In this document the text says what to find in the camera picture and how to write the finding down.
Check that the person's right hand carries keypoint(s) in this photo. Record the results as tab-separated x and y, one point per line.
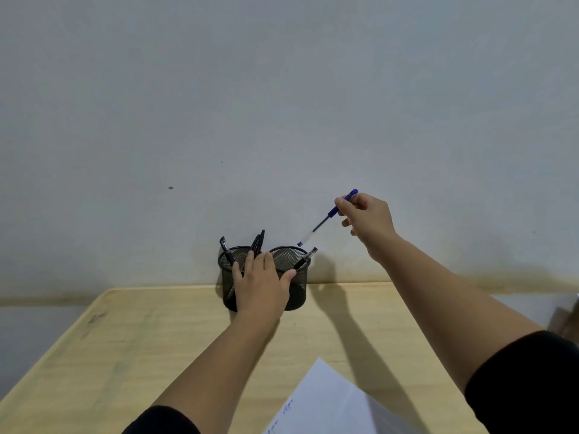
373	221

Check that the matte black pen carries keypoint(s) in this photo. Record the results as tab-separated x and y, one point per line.
261	237

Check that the black mesh pen cup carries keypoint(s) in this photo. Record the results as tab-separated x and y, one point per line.
226	284
299	293

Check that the clear black gel pen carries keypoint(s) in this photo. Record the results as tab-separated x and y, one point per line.
225	248
254	243

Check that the person's right forearm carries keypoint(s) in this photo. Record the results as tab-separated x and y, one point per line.
448	311

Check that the clear pen with white label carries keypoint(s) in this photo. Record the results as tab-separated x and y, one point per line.
307	256

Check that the clear blue gel pen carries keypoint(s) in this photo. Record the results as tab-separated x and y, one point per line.
321	223

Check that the person's left forearm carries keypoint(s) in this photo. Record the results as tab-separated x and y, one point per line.
217	379

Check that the person's right black sleeve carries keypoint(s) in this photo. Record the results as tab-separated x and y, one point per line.
524	384

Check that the white paper sheet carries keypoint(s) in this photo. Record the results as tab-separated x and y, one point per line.
325	406

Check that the person's left hand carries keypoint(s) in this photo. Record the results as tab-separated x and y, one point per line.
260	293

